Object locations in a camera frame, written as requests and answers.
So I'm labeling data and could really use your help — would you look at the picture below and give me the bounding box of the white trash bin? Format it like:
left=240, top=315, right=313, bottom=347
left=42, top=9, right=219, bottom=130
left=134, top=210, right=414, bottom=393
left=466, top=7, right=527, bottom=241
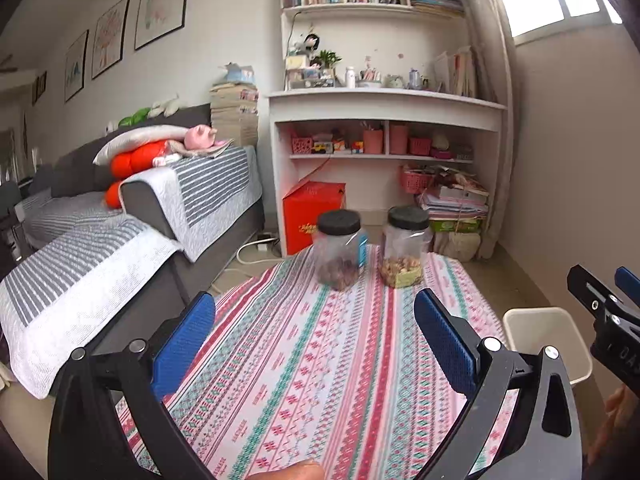
left=502, top=307, right=593, bottom=386

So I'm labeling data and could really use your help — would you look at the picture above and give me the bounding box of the right hand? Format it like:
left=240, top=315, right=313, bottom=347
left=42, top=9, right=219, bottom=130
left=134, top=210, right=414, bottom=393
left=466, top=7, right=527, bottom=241
left=587, top=385, right=639, bottom=465

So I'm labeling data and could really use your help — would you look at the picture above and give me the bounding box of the left hand thumb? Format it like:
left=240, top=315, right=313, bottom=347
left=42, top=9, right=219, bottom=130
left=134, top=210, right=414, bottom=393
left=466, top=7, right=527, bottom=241
left=246, top=460, right=324, bottom=480

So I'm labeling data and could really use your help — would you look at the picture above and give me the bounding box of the striped patterned tablecloth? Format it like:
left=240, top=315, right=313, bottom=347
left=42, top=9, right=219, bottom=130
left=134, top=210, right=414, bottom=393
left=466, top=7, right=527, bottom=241
left=113, top=245, right=522, bottom=480

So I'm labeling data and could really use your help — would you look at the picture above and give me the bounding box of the jar with pistachios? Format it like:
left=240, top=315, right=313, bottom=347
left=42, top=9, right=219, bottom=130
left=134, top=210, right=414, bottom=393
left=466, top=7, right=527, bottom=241
left=378, top=206, right=433, bottom=288

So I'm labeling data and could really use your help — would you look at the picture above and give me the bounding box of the pile of papers and books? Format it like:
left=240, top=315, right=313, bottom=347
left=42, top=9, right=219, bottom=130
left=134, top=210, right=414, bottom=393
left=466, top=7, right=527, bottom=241
left=416, top=166, right=490, bottom=234

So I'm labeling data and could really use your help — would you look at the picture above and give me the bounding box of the grey sofa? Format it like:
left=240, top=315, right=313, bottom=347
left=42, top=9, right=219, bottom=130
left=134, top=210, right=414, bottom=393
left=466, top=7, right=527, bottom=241
left=0, top=103, right=266, bottom=401

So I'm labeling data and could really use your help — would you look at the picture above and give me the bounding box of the jar with brown nuts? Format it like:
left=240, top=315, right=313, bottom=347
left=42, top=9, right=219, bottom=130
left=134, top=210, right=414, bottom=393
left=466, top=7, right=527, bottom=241
left=312, top=209, right=368, bottom=292

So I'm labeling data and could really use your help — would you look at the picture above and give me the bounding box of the pink basket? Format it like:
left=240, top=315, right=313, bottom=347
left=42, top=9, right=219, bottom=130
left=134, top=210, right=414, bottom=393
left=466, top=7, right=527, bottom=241
left=399, top=165, right=435, bottom=195

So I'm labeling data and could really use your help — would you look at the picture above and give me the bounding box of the striped grey sofa cover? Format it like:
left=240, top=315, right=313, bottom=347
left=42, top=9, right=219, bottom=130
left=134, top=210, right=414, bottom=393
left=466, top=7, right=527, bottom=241
left=119, top=146, right=262, bottom=263

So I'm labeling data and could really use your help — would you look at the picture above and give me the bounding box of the red gift box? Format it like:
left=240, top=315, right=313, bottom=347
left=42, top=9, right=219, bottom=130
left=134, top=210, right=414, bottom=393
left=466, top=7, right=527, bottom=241
left=283, top=181, right=346, bottom=256

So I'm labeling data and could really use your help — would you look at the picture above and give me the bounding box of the orange cushion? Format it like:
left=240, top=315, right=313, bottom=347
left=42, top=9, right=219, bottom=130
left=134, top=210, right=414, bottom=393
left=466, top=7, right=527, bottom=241
left=104, top=140, right=167, bottom=209

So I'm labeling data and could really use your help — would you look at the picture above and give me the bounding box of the pink storage bucket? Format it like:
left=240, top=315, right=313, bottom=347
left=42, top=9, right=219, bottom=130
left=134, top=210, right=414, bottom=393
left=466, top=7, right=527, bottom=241
left=362, top=129, right=384, bottom=155

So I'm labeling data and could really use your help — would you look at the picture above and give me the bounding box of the pink pig plush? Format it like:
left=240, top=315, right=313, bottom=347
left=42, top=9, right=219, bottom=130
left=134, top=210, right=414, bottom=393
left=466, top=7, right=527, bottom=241
left=182, top=125, right=217, bottom=151

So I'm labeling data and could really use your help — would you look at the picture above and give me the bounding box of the white pillow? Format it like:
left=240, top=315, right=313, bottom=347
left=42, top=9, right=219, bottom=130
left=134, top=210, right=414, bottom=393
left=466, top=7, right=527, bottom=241
left=93, top=125, right=188, bottom=166

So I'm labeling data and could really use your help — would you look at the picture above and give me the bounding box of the stack of books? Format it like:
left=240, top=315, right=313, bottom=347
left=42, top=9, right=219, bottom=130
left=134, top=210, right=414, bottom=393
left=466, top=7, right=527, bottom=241
left=209, top=82, right=259, bottom=146

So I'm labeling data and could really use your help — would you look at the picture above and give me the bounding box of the white bookshelf unit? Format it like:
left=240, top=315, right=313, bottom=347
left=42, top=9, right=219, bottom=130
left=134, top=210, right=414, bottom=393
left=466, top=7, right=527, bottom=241
left=268, top=0, right=518, bottom=259

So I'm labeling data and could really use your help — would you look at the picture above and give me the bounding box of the framed picture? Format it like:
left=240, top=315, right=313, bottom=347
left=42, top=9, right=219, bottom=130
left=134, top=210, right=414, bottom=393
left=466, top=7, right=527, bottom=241
left=134, top=0, right=186, bottom=51

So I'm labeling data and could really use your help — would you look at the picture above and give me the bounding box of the white power cable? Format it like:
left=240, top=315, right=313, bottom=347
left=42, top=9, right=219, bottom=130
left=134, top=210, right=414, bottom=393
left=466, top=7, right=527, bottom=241
left=211, top=236, right=284, bottom=294

